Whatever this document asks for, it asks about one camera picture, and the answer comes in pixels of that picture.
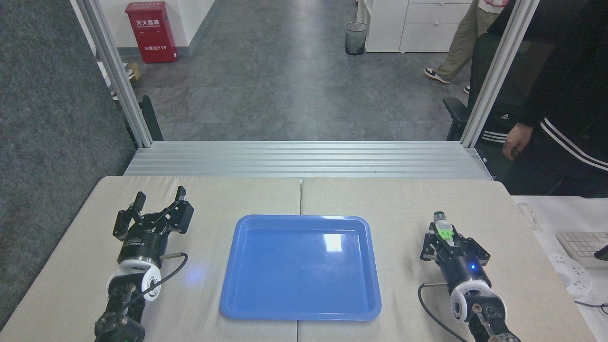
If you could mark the person in beige trousers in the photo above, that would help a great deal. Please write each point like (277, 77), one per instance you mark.
(463, 38)

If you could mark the red fire extinguisher box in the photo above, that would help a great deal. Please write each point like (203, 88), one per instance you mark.
(151, 32)

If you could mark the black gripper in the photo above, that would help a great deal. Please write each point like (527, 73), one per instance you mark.
(141, 246)
(463, 268)

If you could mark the silver aluminium post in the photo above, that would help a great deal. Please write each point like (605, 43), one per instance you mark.
(498, 71)
(116, 71)

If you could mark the grey felt partition panel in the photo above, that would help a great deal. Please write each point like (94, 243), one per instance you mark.
(52, 142)

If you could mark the blue plastic tray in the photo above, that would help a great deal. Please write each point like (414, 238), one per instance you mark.
(301, 268)

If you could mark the white computer mouse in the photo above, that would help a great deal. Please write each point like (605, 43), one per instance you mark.
(529, 216)

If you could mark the white power strip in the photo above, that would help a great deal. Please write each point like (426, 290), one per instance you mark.
(572, 275)

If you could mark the cardboard box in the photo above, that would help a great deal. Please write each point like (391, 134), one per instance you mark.
(133, 73)

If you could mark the silver aluminium rail platform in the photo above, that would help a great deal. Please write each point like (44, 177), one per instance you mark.
(308, 159)

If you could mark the small black device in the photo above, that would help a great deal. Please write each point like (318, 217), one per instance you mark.
(603, 252)

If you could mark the green and white switch part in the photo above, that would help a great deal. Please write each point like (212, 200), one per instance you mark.
(443, 227)

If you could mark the dark mesh waste bin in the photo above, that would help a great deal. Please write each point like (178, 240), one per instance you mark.
(356, 39)

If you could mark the person's hand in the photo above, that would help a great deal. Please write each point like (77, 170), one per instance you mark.
(517, 140)

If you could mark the person in black jacket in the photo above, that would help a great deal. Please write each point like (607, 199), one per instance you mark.
(574, 85)

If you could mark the white keyboard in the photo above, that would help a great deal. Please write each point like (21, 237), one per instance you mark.
(582, 247)

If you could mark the white drawer cabinet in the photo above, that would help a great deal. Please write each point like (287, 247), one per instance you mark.
(418, 26)

